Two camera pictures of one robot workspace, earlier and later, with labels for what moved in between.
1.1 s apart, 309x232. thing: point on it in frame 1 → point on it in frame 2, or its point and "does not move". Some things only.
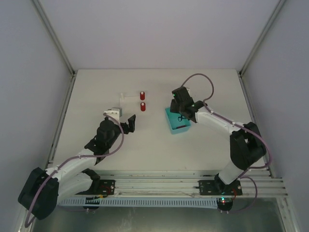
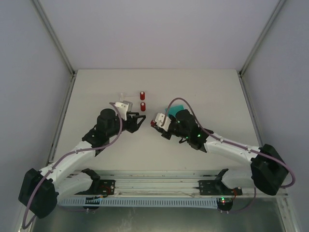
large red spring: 143,106 does not move
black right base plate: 208,187 does not move
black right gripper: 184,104 → 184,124
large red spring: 142,95 does not move
